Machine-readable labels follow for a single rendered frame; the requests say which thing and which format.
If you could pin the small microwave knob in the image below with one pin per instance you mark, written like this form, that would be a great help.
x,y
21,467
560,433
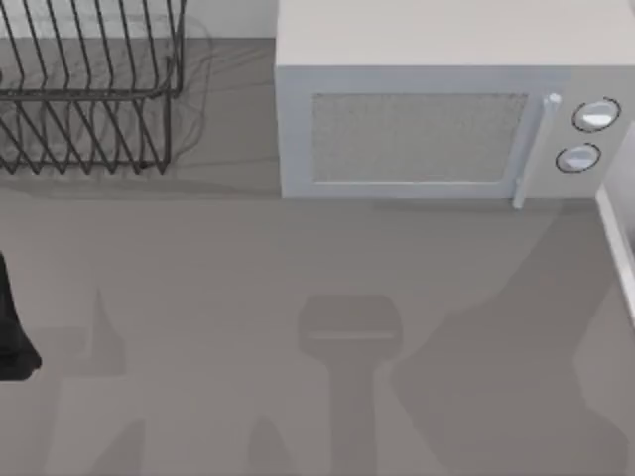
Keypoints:
x,y
577,157

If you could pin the microwave door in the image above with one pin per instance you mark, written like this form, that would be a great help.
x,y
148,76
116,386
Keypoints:
x,y
297,139

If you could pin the large microwave knob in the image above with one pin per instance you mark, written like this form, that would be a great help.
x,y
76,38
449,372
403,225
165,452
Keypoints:
x,y
595,114

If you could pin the pale microwave oven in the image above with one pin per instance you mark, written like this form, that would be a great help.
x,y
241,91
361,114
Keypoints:
x,y
446,35

